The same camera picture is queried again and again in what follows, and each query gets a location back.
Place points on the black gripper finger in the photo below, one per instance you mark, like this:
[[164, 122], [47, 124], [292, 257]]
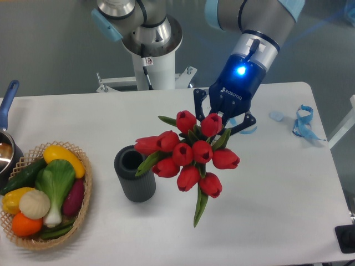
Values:
[[199, 96], [248, 121]]

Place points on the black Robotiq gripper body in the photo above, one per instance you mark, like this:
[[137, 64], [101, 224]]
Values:
[[231, 94]]

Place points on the red tulip bouquet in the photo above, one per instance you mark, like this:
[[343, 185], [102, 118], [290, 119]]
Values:
[[184, 155]]

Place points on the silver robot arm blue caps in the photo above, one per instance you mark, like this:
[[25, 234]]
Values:
[[151, 33]]

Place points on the dark grey ribbed vase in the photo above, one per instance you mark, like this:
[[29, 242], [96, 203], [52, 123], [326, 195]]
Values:
[[136, 188]]

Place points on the light blue plastic cap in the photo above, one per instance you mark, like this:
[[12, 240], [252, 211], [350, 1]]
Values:
[[276, 116]]

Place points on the blue ribbon strip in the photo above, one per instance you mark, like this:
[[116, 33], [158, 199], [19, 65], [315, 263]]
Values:
[[302, 125]]

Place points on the black device at edge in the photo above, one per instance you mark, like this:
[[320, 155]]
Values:
[[345, 237]]

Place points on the yellow squash toy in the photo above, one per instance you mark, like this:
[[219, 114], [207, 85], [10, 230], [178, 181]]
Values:
[[56, 152]]

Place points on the purple sweet potato toy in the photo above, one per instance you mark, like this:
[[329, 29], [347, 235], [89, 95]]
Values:
[[73, 201]]

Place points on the green bok choy toy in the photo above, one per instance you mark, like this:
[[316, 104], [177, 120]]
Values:
[[55, 181]]

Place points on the dark green cucumber toy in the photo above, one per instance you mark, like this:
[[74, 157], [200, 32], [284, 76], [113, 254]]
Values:
[[24, 178]]

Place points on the white garlic toy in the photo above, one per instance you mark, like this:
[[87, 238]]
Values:
[[34, 204]]

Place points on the green pea pods toy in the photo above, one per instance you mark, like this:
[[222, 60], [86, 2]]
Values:
[[56, 232]]

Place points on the yellow bell pepper toy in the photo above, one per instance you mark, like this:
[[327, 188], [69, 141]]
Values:
[[10, 201]]

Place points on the orange fruit toy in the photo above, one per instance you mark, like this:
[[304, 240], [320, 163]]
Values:
[[23, 226]]

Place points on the woven wicker basket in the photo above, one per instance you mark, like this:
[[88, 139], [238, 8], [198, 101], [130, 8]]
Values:
[[35, 243]]

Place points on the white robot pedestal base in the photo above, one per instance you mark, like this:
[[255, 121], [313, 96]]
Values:
[[156, 73]]

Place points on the white metal frame right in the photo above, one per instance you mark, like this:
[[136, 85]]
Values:
[[343, 127]]

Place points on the blue handled saucepan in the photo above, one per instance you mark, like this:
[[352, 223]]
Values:
[[10, 152]]

